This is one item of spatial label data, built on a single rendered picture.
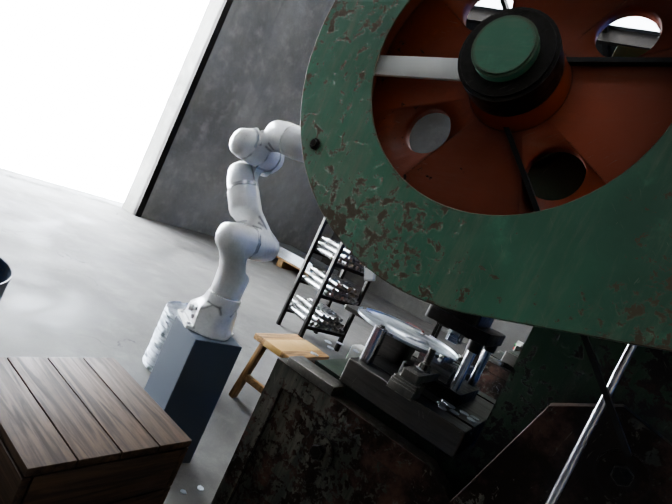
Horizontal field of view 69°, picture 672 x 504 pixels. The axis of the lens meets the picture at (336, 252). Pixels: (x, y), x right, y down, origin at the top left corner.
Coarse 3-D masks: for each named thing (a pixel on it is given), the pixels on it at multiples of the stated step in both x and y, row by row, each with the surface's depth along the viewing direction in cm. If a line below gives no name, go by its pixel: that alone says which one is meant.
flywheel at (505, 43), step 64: (448, 0) 95; (512, 0) 91; (576, 0) 83; (640, 0) 78; (384, 64) 93; (448, 64) 87; (512, 64) 72; (384, 128) 97; (512, 128) 83; (576, 128) 79; (640, 128) 75; (448, 192) 88; (512, 192) 83; (576, 192) 78
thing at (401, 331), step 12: (360, 312) 126; (372, 312) 138; (372, 324) 120; (384, 324) 128; (396, 324) 132; (408, 324) 144; (396, 336) 116; (408, 336) 124; (420, 336) 131; (432, 336) 140; (420, 348) 115; (444, 348) 133
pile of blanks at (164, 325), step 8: (168, 312) 219; (160, 320) 223; (168, 320) 218; (160, 328) 220; (168, 328) 217; (160, 336) 219; (152, 344) 222; (160, 344) 220; (152, 352) 220; (144, 360) 223; (152, 360) 219; (152, 368) 220
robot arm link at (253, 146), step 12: (276, 120) 164; (240, 132) 160; (252, 132) 160; (264, 132) 162; (276, 132) 158; (240, 144) 159; (252, 144) 159; (264, 144) 162; (276, 144) 159; (240, 156) 162; (252, 156) 162; (264, 156) 165
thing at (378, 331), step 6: (378, 330) 113; (384, 330) 113; (372, 336) 113; (378, 336) 113; (384, 336) 114; (372, 342) 113; (378, 342) 113; (366, 348) 114; (372, 348) 113; (378, 348) 114; (366, 354) 113; (372, 354) 113; (366, 360) 113; (372, 360) 114
